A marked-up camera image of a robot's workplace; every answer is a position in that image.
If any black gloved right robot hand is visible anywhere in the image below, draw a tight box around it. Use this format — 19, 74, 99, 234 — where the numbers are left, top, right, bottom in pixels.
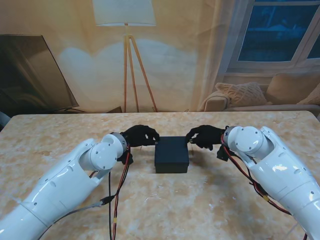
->
185, 124, 226, 151

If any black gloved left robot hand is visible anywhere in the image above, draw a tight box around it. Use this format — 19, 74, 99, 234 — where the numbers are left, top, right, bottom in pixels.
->
120, 124, 161, 148

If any black gift box lid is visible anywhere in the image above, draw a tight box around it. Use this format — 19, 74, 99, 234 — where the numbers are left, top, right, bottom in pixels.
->
154, 136, 190, 169

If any beige sofa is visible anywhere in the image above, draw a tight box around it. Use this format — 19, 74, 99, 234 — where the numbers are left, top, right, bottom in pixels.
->
199, 83, 320, 112

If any cream knitted pillow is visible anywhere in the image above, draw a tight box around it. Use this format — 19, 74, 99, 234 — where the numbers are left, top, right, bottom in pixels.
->
296, 83, 320, 106
215, 81, 268, 107

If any sheer cream curtain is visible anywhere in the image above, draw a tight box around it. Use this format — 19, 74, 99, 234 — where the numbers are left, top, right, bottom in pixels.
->
192, 0, 253, 112

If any plain beige pillow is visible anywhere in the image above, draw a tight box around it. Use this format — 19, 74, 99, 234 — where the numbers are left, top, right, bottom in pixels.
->
265, 72, 320, 105

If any white framed window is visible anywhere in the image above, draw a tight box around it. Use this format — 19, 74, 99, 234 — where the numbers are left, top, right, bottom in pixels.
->
226, 0, 320, 76

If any tripod floor lamp white shade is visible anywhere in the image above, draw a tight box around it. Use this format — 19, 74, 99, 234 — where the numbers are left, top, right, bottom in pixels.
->
92, 0, 159, 113

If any dark flat television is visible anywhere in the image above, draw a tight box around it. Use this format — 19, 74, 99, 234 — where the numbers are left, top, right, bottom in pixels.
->
0, 34, 80, 113

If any dark grey chair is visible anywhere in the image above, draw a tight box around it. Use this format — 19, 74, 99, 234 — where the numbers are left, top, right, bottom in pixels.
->
0, 110, 11, 132

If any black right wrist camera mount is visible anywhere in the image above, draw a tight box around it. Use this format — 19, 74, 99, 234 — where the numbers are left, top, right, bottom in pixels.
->
216, 147, 230, 162

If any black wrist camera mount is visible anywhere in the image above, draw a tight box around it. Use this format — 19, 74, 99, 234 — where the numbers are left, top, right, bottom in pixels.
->
119, 153, 135, 166
216, 147, 230, 162

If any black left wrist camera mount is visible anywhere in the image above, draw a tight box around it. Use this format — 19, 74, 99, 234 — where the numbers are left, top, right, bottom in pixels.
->
119, 153, 135, 166

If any red black left arm cable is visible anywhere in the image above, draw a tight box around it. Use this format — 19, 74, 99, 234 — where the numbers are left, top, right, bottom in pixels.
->
107, 147, 133, 240

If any red black arm cable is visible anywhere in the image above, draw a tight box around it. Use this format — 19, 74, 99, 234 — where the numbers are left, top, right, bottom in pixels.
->
107, 147, 133, 240
221, 144, 308, 240

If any red black right arm cable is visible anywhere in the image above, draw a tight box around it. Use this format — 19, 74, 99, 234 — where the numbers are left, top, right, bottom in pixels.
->
221, 144, 308, 240

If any grey cable with black plug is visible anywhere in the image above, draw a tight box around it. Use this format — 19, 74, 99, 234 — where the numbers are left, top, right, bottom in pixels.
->
37, 196, 117, 240

